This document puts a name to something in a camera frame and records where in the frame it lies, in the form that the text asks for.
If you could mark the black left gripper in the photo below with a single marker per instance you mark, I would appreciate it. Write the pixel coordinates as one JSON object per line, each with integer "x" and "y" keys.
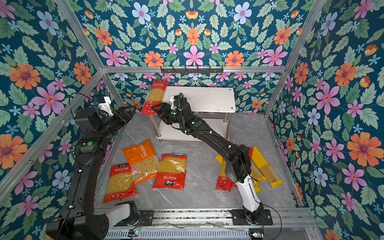
{"x": 126, "y": 116}

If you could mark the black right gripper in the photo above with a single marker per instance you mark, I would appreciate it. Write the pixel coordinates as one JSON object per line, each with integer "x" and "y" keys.
{"x": 165, "y": 114}

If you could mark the red spaghetti bag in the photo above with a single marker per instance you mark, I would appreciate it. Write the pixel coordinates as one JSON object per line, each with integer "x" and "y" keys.
{"x": 154, "y": 97}
{"x": 250, "y": 152}
{"x": 223, "y": 182}

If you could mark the yellow spaghetti bag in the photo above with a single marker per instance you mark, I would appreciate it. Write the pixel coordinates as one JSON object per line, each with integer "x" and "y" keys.
{"x": 221, "y": 160}
{"x": 265, "y": 168}
{"x": 257, "y": 176}

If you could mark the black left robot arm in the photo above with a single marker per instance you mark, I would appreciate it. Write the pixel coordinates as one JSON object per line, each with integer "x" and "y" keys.
{"x": 77, "y": 219}

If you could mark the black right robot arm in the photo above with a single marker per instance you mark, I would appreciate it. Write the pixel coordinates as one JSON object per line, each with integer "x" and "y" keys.
{"x": 238, "y": 161}

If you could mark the white two-tier shelf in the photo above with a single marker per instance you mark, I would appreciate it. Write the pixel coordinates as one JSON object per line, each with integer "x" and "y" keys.
{"x": 214, "y": 105}

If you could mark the orange macaroni bag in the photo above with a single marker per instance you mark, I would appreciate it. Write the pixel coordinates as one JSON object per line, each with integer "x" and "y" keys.
{"x": 143, "y": 160}

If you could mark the red fusilli bag centre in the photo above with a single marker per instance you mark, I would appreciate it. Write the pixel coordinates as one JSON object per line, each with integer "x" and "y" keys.
{"x": 171, "y": 172}

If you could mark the red macaroni bag left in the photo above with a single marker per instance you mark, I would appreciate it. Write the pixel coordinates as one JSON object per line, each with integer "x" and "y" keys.
{"x": 120, "y": 183}

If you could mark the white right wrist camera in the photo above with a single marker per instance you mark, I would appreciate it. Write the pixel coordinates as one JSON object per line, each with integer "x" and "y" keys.
{"x": 176, "y": 103}

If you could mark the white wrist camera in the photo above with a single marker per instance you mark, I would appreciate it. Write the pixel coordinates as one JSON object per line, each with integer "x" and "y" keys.
{"x": 105, "y": 105}
{"x": 176, "y": 103}

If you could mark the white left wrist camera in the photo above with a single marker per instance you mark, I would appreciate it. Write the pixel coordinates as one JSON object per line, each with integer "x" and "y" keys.
{"x": 105, "y": 105}

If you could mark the black hook rail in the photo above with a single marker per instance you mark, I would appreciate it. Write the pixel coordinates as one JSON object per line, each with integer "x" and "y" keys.
{"x": 188, "y": 70}

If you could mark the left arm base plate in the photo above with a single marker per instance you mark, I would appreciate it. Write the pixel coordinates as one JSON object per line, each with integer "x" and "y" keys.
{"x": 140, "y": 218}

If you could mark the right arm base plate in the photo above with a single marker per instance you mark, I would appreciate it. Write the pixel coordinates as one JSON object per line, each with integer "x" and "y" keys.
{"x": 240, "y": 217}

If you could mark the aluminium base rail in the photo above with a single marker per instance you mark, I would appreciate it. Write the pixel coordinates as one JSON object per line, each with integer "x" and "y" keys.
{"x": 282, "y": 217}

